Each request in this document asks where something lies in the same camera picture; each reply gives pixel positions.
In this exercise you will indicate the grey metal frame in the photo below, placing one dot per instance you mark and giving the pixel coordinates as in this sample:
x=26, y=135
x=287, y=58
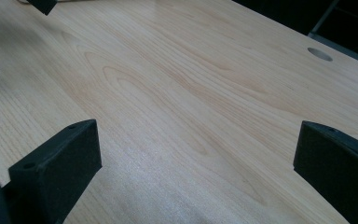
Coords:
x=341, y=46

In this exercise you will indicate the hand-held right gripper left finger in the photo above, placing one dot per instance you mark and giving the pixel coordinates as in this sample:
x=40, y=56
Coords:
x=59, y=168

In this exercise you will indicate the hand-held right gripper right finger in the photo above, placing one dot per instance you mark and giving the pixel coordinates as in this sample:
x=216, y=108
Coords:
x=335, y=168

